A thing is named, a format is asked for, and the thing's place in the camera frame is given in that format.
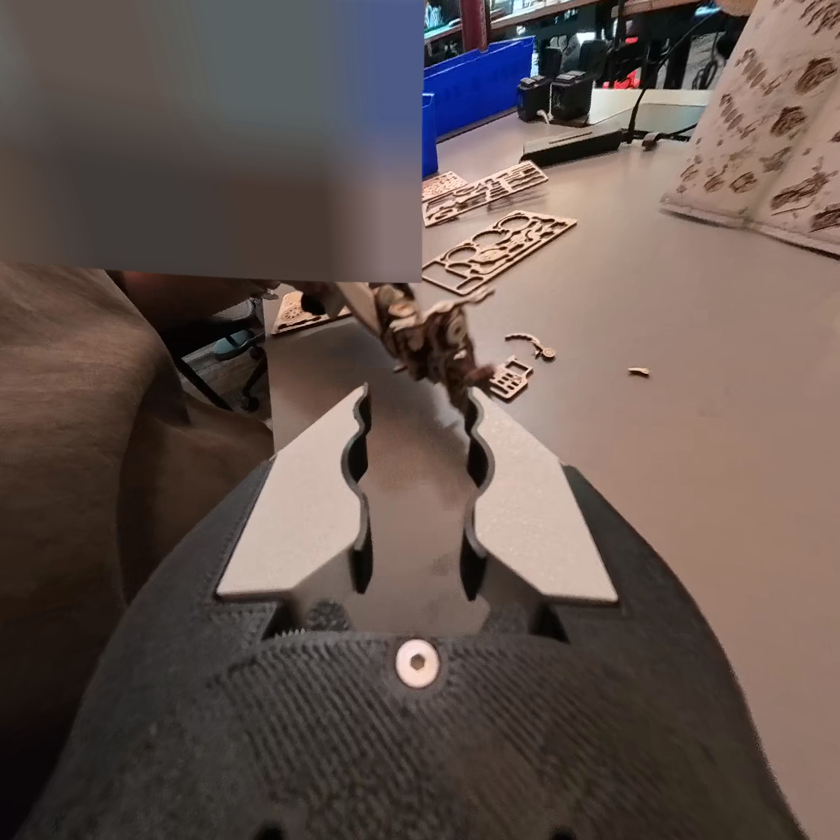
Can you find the person's left forearm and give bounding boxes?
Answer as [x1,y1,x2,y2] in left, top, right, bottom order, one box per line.
[108,270,283,317]

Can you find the person's brown sweater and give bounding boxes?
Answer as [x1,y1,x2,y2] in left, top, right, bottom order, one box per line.
[0,262,274,840]

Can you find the dark red pillar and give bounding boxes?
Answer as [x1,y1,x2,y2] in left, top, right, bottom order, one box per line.
[459,0,490,55]

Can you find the slotted wooden panel piece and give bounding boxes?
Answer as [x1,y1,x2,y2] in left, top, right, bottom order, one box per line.
[489,357,534,402]

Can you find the printed instruction booklet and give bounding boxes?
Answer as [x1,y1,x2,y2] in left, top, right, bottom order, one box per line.
[659,0,840,256]

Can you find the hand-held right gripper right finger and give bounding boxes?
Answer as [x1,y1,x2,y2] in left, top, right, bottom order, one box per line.
[461,387,620,628]

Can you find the wooden motorcycle model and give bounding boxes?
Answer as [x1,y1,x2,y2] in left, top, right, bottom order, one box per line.
[377,285,497,412]

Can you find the black battery charger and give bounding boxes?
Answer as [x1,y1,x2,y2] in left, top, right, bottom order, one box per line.
[516,75,550,123]
[550,68,593,123]

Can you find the long black box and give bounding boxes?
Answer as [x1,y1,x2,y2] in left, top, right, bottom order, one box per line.
[520,127,632,166]

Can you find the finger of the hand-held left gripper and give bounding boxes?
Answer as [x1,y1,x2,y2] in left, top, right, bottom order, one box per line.
[325,282,396,343]

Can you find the uncut engraved wooden sheet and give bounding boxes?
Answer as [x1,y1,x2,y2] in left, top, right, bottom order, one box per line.
[271,292,353,337]

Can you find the black cable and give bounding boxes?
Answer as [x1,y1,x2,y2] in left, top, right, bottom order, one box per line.
[626,82,690,145]

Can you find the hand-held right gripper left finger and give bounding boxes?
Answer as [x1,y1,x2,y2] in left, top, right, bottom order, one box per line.
[217,384,373,622]

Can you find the wooden sheet with slot cutouts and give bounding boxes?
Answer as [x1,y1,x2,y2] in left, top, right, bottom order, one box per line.
[459,161,550,212]

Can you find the large wooden sheet, gear holes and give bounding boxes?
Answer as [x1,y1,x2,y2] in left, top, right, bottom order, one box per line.
[422,210,579,290]

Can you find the grey desk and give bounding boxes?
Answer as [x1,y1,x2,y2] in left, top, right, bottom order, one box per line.
[262,105,840,840]

